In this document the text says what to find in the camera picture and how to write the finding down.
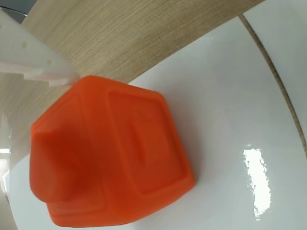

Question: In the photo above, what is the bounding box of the orange cube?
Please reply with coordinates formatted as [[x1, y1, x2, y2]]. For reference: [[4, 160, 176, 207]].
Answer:
[[30, 75, 199, 228]]

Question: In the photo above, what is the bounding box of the white wide gripper right finger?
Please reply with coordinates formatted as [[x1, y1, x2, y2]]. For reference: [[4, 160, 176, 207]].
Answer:
[[0, 7, 80, 87]]

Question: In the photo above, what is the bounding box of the white narrow gripper left finger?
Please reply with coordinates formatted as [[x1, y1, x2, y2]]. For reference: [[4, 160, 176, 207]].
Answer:
[[0, 112, 12, 192]]

